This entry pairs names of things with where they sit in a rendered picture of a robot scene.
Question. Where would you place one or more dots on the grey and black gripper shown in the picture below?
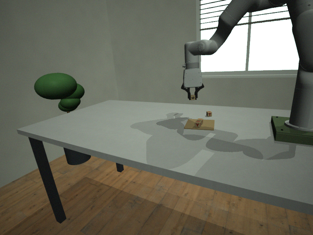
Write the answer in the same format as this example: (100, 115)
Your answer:
(192, 77)

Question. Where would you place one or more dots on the tan flat mat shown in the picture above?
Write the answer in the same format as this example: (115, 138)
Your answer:
(207, 124)

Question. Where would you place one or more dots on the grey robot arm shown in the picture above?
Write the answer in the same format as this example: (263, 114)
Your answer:
(301, 15)

